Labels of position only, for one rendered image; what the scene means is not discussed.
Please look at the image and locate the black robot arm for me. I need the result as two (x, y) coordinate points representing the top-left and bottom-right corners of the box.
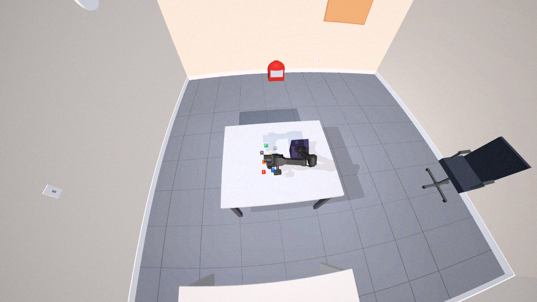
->
(263, 146), (317, 169)

